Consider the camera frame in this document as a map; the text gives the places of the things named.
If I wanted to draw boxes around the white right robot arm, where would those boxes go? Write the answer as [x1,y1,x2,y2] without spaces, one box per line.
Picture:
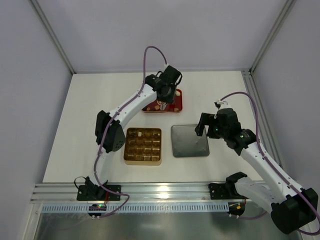
[194,100,320,234]

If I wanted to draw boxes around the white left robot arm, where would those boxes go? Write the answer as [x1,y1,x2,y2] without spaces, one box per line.
[84,65,183,200]

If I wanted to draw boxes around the red chocolate tray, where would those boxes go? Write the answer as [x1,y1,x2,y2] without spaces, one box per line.
[141,89,183,113]

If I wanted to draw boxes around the gold chocolate tin box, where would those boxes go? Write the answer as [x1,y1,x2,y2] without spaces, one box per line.
[123,127,162,166]

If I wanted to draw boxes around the silver tin lid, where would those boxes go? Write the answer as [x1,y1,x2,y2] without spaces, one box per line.
[171,124,210,158]

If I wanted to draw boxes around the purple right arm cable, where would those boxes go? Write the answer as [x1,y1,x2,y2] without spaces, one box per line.
[218,91,320,236]

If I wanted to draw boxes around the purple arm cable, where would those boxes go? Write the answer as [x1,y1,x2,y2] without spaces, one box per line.
[218,91,320,236]
[72,45,168,219]

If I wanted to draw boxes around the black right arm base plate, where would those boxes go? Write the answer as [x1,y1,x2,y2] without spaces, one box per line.
[208,182,243,200]

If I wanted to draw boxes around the slotted cable duct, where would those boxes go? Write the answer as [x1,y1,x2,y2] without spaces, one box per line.
[41,201,229,214]

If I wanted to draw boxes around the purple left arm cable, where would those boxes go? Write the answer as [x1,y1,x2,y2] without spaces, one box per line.
[72,45,168,219]

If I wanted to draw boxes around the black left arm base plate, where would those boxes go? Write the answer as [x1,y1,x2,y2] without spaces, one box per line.
[76,185,121,201]

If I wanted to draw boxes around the aluminium frame post right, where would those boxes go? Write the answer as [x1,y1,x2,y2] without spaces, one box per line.
[249,0,297,75]

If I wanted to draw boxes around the aluminium frame post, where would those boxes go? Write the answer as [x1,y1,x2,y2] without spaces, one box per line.
[28,0,76,75]
[249,0,297,75]

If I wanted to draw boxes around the aluminium front rail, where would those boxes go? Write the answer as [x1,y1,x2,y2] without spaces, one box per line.
[31,181,271,202]

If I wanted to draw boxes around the aluminium frame post left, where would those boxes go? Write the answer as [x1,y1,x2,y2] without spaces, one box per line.
[28,0,76,75]

